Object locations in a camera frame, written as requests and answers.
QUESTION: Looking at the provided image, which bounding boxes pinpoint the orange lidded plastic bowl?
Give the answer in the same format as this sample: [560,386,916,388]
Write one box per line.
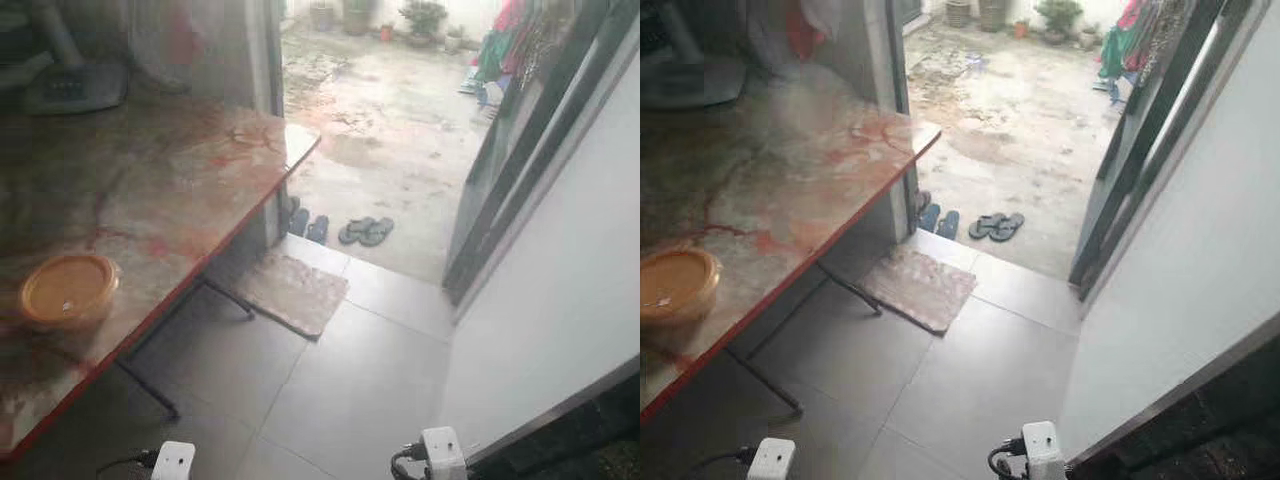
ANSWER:
[640,246,723,329]
[17,252,122,333]

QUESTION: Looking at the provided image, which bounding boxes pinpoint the white panel with grey edge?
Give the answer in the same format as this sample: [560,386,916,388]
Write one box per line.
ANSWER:
[1055,0,1280,461]
[435,45,641,466]

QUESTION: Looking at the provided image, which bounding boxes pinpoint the black framed sliding door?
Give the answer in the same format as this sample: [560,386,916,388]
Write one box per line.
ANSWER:
[443,0,641,308]
[1067,0,1271,303]

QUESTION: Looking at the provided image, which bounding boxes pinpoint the grey standing fan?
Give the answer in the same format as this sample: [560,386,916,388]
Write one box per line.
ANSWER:
[20,0,128,116]
[640,0,749,111]

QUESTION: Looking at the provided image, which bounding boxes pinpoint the hanging red and green clothes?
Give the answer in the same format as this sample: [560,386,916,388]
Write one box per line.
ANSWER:
[1095,0,1196,106]
[468,0,576,109]

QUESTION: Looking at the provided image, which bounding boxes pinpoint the pink patterned doormat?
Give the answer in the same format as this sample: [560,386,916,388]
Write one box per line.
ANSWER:
[858,244,979,336]
[232,248,351,342]

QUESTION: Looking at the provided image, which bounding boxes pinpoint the bushy green potted plant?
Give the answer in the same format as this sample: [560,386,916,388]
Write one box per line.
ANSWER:
[1033,0,1084,46]
[398,0,449,49]

